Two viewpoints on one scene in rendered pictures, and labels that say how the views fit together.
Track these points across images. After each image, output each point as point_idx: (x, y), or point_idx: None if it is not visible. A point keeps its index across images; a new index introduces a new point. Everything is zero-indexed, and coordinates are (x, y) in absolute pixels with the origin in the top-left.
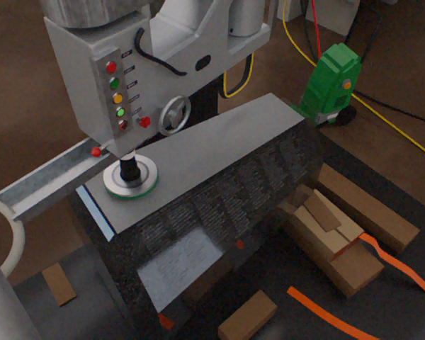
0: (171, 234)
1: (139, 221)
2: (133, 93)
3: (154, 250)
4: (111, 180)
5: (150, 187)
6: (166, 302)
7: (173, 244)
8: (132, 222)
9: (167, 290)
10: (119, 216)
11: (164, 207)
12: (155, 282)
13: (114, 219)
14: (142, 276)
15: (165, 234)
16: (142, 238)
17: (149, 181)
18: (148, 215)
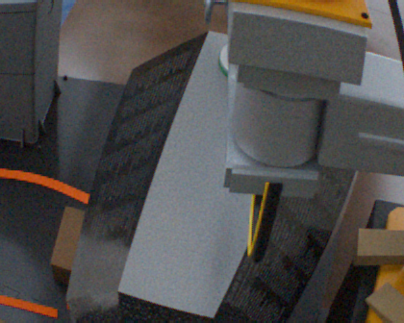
0: (166, 77)
1: (201, 47)
2: None
3: (171, 61)
4: None
5: (219, 59)
6: (131, 75)
7: (159, 79)
8: (206, 42)
9: (137, 76)
10: (226, 41)
11: (191, 69)
12: (150, 64)
13: (227, 37)
14: (164, 53)
15: (171, 71)
16: (189, 50)
17: (226, 61)
18: (198, 54)
